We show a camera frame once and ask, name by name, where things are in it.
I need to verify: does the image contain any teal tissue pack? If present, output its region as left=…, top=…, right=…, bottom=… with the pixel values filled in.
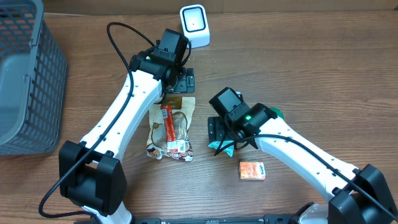
left=208, top=139, right=236, bottom=158

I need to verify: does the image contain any red snack stick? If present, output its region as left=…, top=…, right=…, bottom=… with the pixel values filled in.
left=161, top=105, right=186, bottom=153

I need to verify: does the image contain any beige brown snack bag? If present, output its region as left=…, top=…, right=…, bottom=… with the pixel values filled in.
left=146, top=96, right=196, bottom=162

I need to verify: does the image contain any orange tissue pack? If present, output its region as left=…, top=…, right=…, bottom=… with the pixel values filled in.
left=239, top=162, right=266, bottom=180

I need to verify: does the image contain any green lid jar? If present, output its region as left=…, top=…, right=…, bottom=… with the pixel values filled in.
left=270, top=108, right=284, bottom=119

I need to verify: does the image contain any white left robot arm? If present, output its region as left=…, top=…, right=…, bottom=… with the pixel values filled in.
left=58, top=29, right=195, bottom=223

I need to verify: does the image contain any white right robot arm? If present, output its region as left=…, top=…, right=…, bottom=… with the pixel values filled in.
left=209, top=87, right=397, bottom=224

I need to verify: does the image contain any white barcode scanner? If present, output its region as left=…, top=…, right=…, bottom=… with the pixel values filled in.
left=180, top=4, right=210, bottom=48

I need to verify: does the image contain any grey plastic basket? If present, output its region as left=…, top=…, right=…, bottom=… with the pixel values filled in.
left=1, top=0, right=68, bottom=156

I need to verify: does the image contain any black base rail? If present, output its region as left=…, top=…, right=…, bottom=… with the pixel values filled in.
left=131, top=214, right=298, bottom=224

